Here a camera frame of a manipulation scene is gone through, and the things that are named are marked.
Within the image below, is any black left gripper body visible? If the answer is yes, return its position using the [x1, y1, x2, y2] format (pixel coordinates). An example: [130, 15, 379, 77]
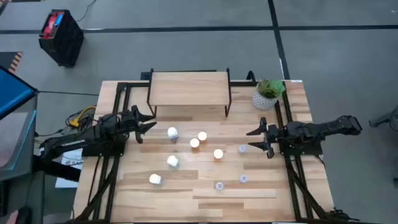
[119, 108, 139, 138]

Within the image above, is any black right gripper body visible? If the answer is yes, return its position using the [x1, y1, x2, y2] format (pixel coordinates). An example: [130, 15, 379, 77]
[266, 123, 289, 150]

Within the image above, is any succulent in white patterned pot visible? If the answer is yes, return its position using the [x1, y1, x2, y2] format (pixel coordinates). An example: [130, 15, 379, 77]
[251, 78, 286, 111]

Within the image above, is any white paper sheet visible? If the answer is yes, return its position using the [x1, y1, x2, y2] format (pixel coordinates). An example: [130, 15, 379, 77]
[55, 148, 85, 189]

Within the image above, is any black table clamp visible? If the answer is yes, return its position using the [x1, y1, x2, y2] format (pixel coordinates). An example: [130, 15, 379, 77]
[329, 208, 361, 222]

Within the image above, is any black crate with red top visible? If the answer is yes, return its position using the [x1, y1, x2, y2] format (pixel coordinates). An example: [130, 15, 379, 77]
[39, 9, 85, 68]

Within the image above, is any grey chair base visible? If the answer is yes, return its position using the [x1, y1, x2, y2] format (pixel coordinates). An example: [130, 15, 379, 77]
[368, 105, 398, 128]

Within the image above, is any grey side desk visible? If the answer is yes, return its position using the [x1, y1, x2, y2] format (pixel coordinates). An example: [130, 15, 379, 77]
[0, 93, 46, 224]

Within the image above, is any blue computer monitor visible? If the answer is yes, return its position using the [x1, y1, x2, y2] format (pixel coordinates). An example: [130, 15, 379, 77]
[0, 65, 39, 121]

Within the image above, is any black yellow striped floor mat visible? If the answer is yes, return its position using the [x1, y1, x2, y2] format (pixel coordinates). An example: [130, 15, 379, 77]
[0, 51, 24, 74]

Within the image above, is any black computer mouse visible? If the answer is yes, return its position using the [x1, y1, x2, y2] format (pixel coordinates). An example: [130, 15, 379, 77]
[17, 207, 32, 224]

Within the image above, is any person's hand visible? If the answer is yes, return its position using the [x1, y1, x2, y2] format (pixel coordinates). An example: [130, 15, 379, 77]
[0, 210, 19, 224]

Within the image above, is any black metal table frame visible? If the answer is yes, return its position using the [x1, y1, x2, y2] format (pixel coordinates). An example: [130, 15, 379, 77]
[74, 80, 361, 224]

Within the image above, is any yellow cable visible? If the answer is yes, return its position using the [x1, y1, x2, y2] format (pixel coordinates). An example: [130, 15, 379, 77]
[68, 105, 97, 128]

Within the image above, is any wooden shelf with black frame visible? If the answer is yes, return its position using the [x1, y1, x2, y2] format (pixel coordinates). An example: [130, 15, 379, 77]
[146, 67, 233, 118]

